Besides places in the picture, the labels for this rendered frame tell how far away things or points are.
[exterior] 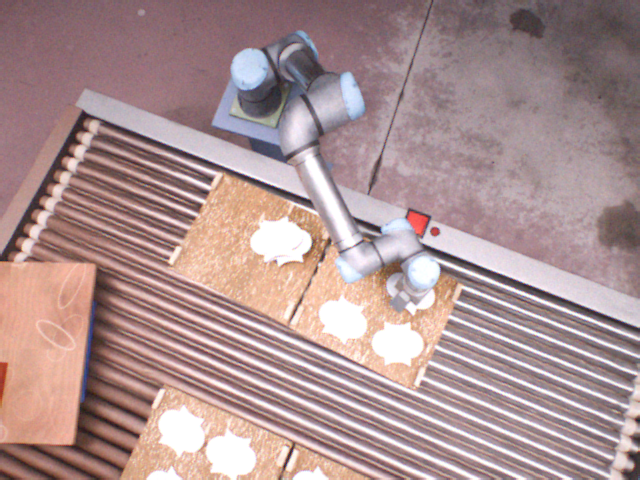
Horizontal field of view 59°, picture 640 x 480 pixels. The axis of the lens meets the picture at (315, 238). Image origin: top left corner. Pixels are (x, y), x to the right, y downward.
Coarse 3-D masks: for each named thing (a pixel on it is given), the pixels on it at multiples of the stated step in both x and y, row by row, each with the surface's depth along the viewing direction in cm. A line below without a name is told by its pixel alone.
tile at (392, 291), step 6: (390, 276) 170; (396, 276) 170; (390, 282) 170; (396, 282) 169; (390, 288) 169; (390, 294) 169; (396, 294) 169; (432, 294) 168; (426, 300) 168; (432, 300) 168; (408, 306) 168; (414, 306) 167; (420, 306) 167; (426, 306) 167
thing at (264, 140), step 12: (228, 84) 198; (228, 96) 197; (228, 108) 196; (216, 120) 195; (228, 120) 195; (240, 120) 195; (240, 132) 193; (252, 132) 193; (264, 132) 193; (276, 132) 193; (252, 144) 217; (264, 144) 210; (276, 144) 192; (276, 156) 222
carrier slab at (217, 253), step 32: (224, 192) 181; (256, 192) 181; (192, 224) 179; (224, 224) 178; (256, 224) 178; (320, 224) 177; (192, 256) 176; (224, 256) 176; (256, 256) 175; (320, 256) 175; (224, 288) 173; (256, 288) 173; (288, 288) 172
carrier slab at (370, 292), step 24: (312, 288) 172; (336, 288) 172; (360, 288) 171; (384, 288) 171; (432, 288) 171; (312, 312) 170; (360, 312) 170; (384, 312) 169; (408, 312) 169; (432, 312) 169; (312, 336) 168; (432, 336) 167; (360, 360) 166; (408, 384) 164
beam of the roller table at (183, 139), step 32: (96, 96) 194; (128, 128) 191; (160, 128) 190; (192, 128) 190; (224, 160) 186; (256, 160) 186; (288, 192) 184; (352, 192) 182; (384, 224) 178; (448, 256) 178; (480, 256) 175; (512, 256) 174; (544, 288) 171; (576, 288) 171; (608, 288) 170
